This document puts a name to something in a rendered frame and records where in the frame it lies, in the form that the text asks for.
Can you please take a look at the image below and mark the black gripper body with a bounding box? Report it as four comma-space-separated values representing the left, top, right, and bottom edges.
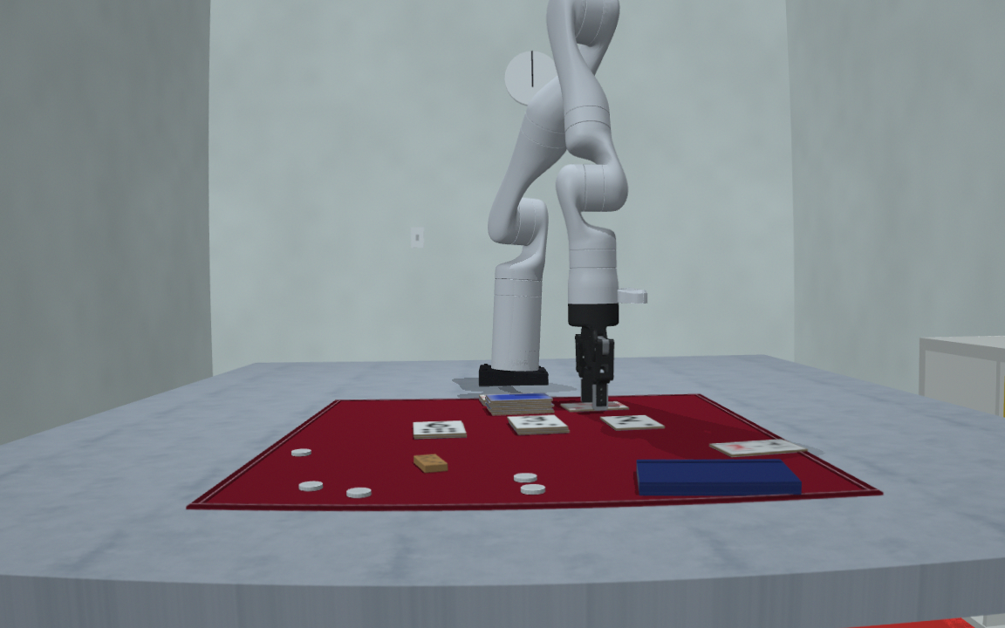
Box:
568, 304, 619, 362

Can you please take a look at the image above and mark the dark red play mat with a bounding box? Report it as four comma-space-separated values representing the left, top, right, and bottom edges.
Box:
187, 393, 884, 509
205, 395, 863, 504

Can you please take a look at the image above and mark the blue playing card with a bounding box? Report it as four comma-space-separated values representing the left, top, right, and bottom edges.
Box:
486, 392, 553, 403

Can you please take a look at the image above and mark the white playing card with red symbols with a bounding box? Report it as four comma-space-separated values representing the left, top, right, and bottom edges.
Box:
560, 401, 629, 412

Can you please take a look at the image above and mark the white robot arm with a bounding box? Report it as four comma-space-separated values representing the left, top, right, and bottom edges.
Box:
488, 0, 647, 372

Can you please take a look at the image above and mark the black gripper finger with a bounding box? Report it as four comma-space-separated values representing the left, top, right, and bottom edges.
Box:
582, 336, 614, 411
575, 334, 593, 403

